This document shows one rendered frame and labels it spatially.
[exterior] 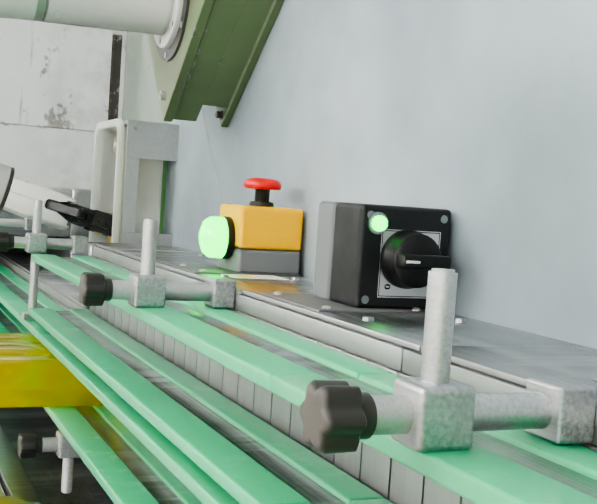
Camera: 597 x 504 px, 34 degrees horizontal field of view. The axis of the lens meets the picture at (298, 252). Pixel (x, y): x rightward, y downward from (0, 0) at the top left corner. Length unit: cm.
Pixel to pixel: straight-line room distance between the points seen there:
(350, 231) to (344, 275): 3
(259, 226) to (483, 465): 65
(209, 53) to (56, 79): 392
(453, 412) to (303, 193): 66
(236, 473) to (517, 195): 28
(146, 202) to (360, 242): 78
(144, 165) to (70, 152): 360
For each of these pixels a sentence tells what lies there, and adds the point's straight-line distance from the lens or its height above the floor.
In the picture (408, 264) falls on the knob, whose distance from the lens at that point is 72.
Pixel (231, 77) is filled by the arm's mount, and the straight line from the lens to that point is 123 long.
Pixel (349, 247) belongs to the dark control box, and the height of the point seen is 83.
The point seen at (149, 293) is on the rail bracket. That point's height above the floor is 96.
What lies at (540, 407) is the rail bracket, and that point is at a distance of 44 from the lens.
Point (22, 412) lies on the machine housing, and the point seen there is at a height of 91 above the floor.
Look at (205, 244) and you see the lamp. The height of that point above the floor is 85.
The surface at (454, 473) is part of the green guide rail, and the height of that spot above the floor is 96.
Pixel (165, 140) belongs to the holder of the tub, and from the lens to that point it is 149.
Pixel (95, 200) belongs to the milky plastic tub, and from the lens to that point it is 163.
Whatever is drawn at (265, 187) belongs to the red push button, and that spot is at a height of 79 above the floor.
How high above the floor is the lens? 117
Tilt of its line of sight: 24 degrees down
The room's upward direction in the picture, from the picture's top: 87 degrees counter-clockwise
